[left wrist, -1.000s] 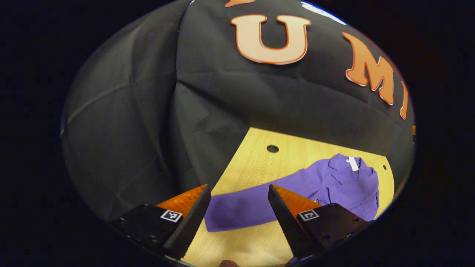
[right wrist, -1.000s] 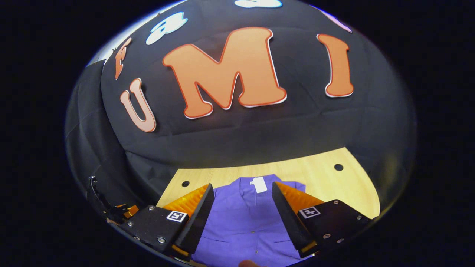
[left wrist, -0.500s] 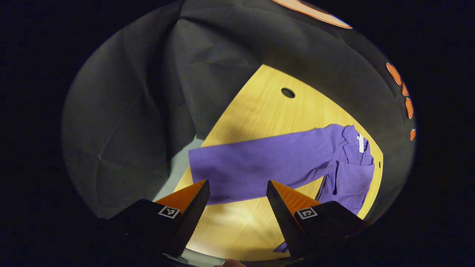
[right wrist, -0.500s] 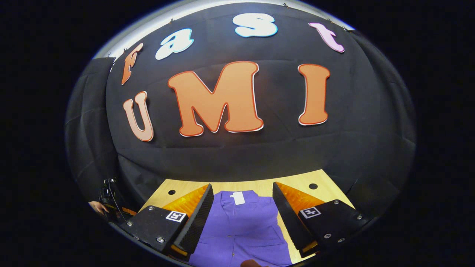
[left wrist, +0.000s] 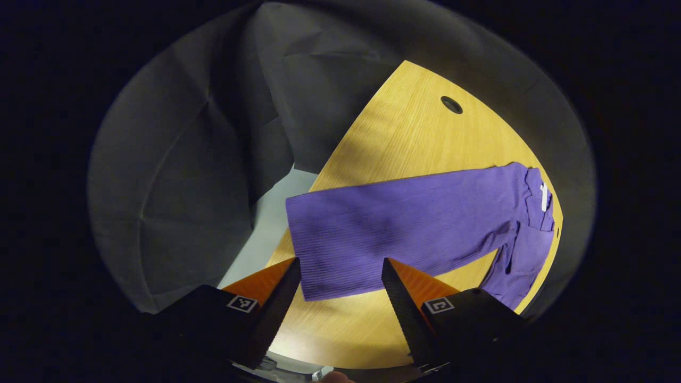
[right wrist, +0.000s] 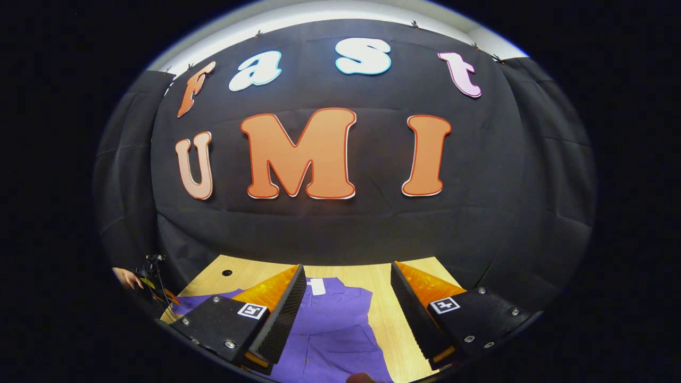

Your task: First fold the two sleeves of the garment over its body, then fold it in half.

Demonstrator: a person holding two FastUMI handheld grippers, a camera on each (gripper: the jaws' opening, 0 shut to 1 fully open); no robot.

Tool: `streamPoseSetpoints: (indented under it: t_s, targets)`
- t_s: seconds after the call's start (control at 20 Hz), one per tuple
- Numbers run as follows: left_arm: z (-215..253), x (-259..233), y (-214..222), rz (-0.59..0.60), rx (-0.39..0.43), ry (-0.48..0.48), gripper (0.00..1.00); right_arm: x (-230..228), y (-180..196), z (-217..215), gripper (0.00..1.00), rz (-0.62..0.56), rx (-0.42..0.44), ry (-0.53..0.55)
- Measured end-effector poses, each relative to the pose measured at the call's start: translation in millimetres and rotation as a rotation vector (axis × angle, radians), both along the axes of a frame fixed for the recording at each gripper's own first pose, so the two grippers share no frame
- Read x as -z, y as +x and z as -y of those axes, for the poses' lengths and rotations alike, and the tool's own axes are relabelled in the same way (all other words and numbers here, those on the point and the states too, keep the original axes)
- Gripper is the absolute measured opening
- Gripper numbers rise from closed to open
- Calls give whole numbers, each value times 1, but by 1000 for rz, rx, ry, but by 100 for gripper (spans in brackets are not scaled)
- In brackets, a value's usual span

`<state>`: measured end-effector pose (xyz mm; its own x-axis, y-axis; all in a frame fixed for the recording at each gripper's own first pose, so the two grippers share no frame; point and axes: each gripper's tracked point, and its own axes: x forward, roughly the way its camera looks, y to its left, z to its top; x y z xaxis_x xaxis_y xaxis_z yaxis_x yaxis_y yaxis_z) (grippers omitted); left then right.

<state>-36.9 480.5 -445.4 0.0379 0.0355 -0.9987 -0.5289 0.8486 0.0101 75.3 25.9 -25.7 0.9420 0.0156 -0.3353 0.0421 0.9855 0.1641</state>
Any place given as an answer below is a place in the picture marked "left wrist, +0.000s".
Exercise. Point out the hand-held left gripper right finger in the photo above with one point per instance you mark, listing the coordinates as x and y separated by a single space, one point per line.
404 314

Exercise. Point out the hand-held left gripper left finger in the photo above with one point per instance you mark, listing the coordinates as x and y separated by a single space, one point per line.
276 314

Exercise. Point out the purple ribbed garment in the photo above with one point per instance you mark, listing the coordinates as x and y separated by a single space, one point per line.
415 223

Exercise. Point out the black backdrop cloth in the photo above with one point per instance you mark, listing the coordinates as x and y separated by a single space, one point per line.
186 186

